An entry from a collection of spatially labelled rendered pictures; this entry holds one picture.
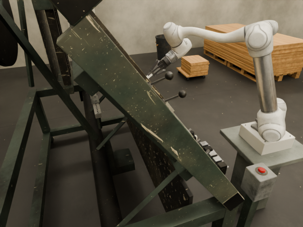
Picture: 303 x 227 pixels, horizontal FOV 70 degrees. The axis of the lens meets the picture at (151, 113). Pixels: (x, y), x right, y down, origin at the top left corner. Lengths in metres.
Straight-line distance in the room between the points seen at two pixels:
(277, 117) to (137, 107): 1.07
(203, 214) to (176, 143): 0.59
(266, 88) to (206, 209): 0.80
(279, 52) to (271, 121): 3.55
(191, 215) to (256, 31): 1.06
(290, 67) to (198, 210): 4.46
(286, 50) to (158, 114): 4.56
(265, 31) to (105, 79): 0.97
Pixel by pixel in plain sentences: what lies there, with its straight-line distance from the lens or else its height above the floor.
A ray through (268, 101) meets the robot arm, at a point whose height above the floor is 1.22.
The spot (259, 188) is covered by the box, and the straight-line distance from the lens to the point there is 1.41.
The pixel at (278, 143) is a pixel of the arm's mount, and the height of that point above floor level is 0.83.
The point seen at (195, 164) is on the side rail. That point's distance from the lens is 0.97.
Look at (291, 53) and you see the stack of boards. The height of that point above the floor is 0.58.
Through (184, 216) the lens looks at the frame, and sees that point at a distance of 1.30.
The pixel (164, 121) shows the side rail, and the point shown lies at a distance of 0.76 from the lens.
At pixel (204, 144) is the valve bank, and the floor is 0.76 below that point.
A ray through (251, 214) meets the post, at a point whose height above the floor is 0.56.
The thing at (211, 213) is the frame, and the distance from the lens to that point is 1.34.
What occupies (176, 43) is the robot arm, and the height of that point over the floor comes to 1.49.
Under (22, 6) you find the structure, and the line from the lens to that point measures 2.78.
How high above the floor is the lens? 1.88
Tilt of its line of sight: 31 degrees down
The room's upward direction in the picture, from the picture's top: 2 degrees counter-clockwise
